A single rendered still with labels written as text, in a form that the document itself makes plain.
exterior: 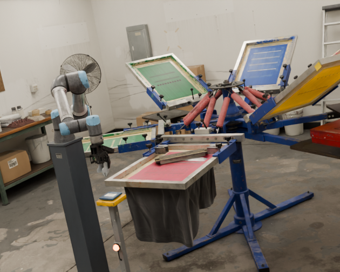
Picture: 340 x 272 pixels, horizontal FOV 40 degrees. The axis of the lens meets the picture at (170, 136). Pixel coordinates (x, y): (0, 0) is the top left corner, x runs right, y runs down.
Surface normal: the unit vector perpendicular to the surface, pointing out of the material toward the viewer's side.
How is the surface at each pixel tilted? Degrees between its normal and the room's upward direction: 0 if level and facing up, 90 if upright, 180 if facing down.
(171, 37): 90
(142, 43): 90
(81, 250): 90
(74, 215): 90
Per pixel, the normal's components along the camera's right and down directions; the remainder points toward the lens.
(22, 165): 0.88, -0.03
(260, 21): -0.48, 0.28
